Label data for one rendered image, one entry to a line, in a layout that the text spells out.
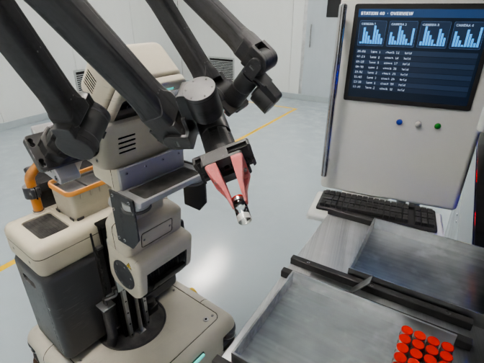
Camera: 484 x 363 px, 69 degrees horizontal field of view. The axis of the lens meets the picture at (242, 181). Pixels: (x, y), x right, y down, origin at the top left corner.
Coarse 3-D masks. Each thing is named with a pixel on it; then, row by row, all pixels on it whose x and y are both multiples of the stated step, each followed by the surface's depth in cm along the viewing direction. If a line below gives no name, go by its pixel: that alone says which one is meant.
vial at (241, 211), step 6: (234, 198) 56; (240, 198) 56; (234, 204) 55; (240, 204) 55; (234, 210) 56; (240, 210) 54; (246, 210) 54; (240, 216) 54; (246, 216) 54; (240, 222) 54; (246, 222) 55
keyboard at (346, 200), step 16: (336, 192) 135; (320, 208) 128; (352, 208) 125; (368, 208) 125; (384, 208) 127; (400, 208) 125; (416, 208) 125; (400, 224) 118; (416, 224) 117; (432, 224) 115
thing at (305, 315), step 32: (288, 288) 82; (320, 288) 80; (256, 320) 69; (288, 320) 74; (320, 320) 74; (352, 320) 74; (384, 320) 73; (416, 320) 69; (256, 352) 67; (288, 352) 67; (320, 352) 67; (352, 352) 67; (384, 352) 67
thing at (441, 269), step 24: (384, 240) 99; (408, 240) 99; (432, 240) 96; (456, 240) 93; (360, 264) 89; (384, 264) 89; (408, 264) 89; (432, 264) 89; (456, 264) 89; (480, 264) 89; (408, 288) 77; (432, 288) 82; (456, 288) 82; (480, 288) 82; (456, 312) 73; (480, 312) 75
